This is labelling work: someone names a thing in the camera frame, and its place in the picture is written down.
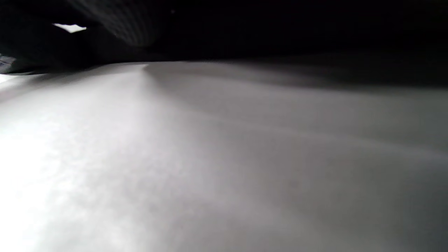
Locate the person's right hand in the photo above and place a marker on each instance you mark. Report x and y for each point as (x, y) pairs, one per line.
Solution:
(133, 28)

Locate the black trousers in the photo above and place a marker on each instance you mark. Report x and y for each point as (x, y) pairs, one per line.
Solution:
(315, 35)

